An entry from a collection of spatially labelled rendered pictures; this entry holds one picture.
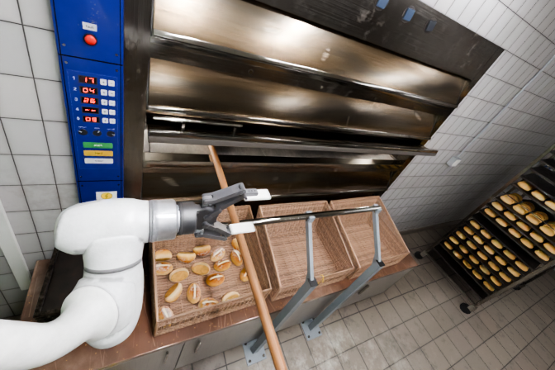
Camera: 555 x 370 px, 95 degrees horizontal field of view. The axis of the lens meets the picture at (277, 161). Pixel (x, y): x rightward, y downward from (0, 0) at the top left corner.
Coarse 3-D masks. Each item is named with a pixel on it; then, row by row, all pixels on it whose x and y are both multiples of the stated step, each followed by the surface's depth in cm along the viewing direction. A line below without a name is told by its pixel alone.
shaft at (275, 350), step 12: (216, 156) 124; (216, 168) 118; (240, 240) 92; (240, 252) 90; (252, 264) 87; (252, 276) 83; (252, 288) 81; (264, 300) 79; (264, 312) 76; (264, 324) 74; (276, 336) 72; (276, 348) 70; (276, 360) 68
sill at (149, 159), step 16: (144, 160) 109; (160, 160) 113; (176, 160) 116; (192, 160) 120; (208, 160) 124; (224, 160) 128; (240, 160) 132; (256, 160) 137; (272, 160) 142; (288, 160) 148; (304, 160) 154; (320, 160) 161; (336, 160) 168; (352, 160) 176; (368, 160) 185; (384, 160) 194
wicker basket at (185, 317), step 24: (240, 216) 156; (168, 240) 139; (192, 240) 147; (216, 240) 155; (192, 264) 142; (264, 264) 138; (168, 288) 129; (216, 288) 137; (240, 288) 141; (264, 288) 138; (192, 312) 112; (216, 312) 124
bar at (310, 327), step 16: (352, 208) 135; (368, 208) 140; (224, 224) 99; (256, 224) 106; (368, 272) 148; (304, 288) 121; (352, 288) 158; (288, 304) 133; (336, 304) 170; (320, 320) 183; (256, 352) 170
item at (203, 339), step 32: (32, 288) 111; (320, 288) 160; (384, 288) 224; (32, 320) 103; (224, 320) 127; (256, 320) 140; (288, 320) 169; (96, 352) 103; (128, 352) 106; (160, 352) 115; (192, 352) 134
